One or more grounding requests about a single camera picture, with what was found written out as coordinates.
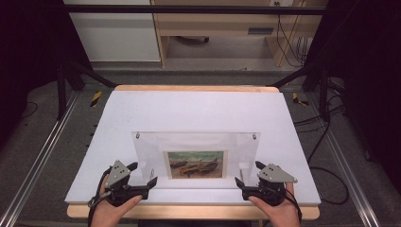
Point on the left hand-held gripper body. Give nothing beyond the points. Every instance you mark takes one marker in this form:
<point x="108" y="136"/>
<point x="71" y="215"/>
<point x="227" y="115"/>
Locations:
<point x="118" y="173"/>

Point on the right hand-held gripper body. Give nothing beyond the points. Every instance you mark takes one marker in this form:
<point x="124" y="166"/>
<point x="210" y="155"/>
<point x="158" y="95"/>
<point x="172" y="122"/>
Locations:
<point x="275" y="175"/>

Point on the clear acrylic photo frame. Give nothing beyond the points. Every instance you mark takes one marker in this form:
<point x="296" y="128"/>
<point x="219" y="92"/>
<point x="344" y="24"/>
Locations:
<point x="195" y="164"/>

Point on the person's left hand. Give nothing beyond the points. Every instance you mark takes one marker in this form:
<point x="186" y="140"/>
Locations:
<point x="110" y="216"/>

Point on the person's right hand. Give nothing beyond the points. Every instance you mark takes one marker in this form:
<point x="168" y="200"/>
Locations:
<point x="283" y="216"/>

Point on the wooden table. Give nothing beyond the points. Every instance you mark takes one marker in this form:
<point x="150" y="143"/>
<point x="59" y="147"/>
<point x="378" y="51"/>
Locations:
<point x="189" y="212"/>

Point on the white foam board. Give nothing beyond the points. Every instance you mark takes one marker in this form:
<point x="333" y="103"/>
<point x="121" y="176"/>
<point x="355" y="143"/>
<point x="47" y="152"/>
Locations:
<point x="201" y="110"/>

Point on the black metal stand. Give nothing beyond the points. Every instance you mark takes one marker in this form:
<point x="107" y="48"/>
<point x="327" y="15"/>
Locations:
<point x="62" y="91"/>
<point x="323" y="94"/>

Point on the white cabinet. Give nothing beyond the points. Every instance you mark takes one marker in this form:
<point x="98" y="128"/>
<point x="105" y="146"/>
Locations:
<point x="116" y="34"/>

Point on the black curtain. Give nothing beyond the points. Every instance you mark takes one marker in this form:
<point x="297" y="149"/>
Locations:
<point x="28" y="56"/>
<point x="372" y="78"/>

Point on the light wooden desk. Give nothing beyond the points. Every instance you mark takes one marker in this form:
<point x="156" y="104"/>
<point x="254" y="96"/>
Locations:
<point x="220" y="23"/>

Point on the aluminium floor rail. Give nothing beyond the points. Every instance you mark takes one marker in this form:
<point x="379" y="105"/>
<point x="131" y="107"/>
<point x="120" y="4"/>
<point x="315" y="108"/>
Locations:
<point x="38" y="157"/>
<point x="343" y="164"/>

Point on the black horizontal frame bar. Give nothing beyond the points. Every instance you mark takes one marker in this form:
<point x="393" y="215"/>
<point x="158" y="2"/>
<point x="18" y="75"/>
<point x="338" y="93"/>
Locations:
<point x="189" y="9"/>

